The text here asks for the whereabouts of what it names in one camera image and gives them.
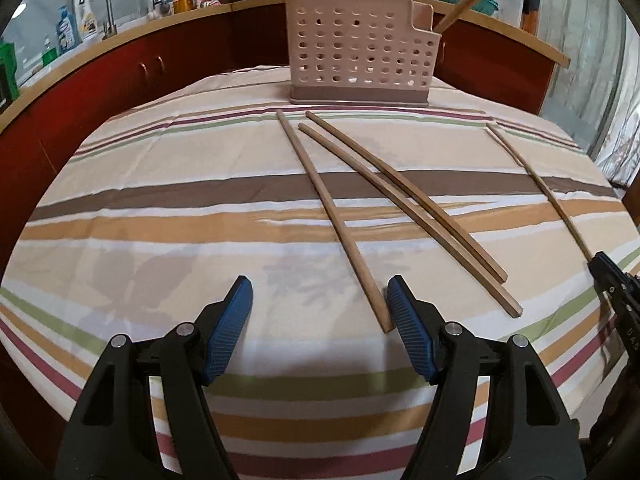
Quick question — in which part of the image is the chrome kitchen faucet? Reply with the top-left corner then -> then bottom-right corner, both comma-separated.
80,0 -> 119,41

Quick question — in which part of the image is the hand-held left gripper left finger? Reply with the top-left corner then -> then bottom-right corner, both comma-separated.
54,275 -> 254,480

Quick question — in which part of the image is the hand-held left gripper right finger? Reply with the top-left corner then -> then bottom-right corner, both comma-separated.
386,275 -> 586,480

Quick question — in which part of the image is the white spray bottle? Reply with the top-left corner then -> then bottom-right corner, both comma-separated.
79,0 -> 99,42

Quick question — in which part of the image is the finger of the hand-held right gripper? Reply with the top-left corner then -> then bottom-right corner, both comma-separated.
587,252 -> 640,312

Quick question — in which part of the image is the wooden kitchen countertop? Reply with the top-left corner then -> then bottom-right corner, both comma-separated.
0,0 -> 571,134

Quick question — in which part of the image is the glass sliding door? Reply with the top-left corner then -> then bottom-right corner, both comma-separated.
530,0 -> 640,186

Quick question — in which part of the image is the green ribbed bottle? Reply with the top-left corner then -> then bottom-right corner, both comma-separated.
0,42 -> 19,106

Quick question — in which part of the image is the blue detergent bottle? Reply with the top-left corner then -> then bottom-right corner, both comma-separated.
55,6 -> 76,54

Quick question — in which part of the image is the pink perforated plastic utensil holder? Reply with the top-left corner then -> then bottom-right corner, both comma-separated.
282,0 -> 444,107

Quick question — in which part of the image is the white plastic container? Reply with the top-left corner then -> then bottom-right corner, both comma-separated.
492,0 -> 524,26

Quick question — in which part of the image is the striped tablecloth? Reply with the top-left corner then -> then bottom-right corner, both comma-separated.
0,62 -> 640,480

